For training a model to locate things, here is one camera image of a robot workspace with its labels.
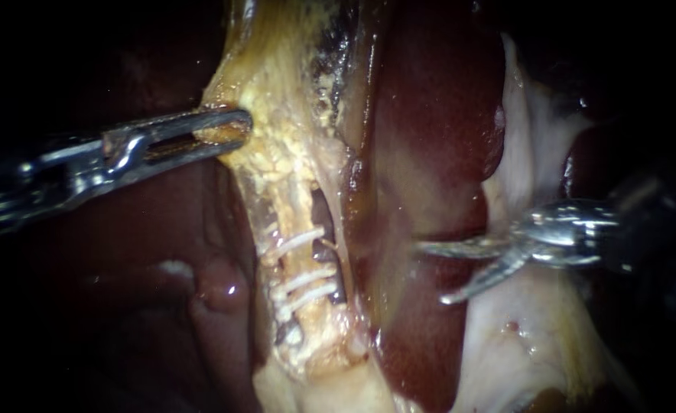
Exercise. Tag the dark right arm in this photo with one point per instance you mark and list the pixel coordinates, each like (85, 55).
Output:
(653, 229)

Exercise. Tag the gallbladder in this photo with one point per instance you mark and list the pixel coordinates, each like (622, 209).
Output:
(280, 80)

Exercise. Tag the left arm instrument jaw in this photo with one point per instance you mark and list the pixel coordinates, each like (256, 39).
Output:
(200, 119)
(200, 154)

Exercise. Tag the thin tube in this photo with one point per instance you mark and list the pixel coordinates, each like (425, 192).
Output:
(300, 224)
(342, 252)

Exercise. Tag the right arm instrument jaw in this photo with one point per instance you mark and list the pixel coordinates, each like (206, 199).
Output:
(475, 248)
(487, 279)

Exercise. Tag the dark red liver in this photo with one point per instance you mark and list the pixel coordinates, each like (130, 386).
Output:
(430, 115)

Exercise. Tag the white clip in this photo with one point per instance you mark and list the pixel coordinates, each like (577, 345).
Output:
(309, 279)
(295, 241)
(309, 298)

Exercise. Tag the pale fatty tissue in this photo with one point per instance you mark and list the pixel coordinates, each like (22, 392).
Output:
(326, 393)
(516, 355)

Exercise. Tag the right arm instrument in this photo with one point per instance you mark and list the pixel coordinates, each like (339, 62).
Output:
(573, 232)

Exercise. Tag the left arm instrument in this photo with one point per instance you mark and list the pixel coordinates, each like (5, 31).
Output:
(45, 178)

